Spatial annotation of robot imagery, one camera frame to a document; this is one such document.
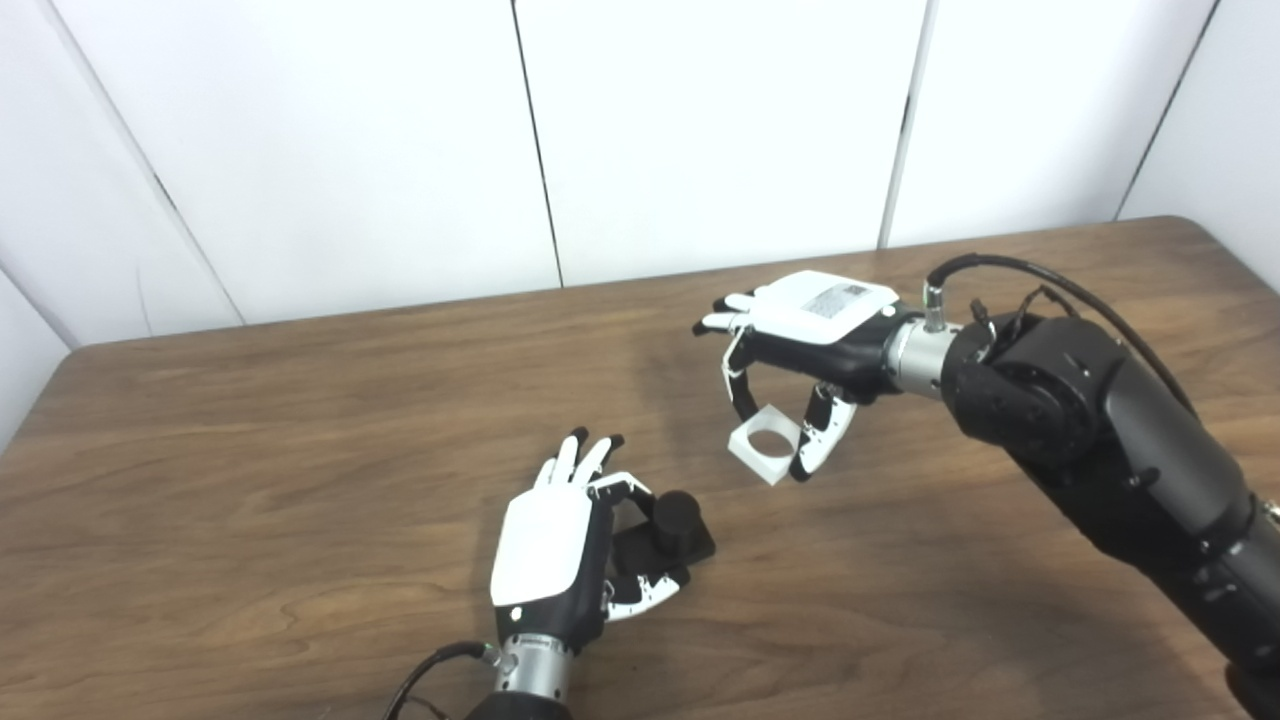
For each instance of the white square piece with hole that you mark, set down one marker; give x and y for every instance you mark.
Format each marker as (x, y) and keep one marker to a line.
(750, 460)

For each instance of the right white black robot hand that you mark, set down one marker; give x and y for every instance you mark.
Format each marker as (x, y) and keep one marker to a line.
(820, 320)

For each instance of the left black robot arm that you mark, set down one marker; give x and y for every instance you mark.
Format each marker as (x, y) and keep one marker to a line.
(530, 680)

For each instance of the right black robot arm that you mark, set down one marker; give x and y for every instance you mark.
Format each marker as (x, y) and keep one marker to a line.
(1100, 440)

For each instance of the black peg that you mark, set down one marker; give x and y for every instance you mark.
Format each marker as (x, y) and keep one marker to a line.
(680, 520)

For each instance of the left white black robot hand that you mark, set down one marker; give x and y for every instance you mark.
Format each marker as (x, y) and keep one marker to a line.
(545, 545)

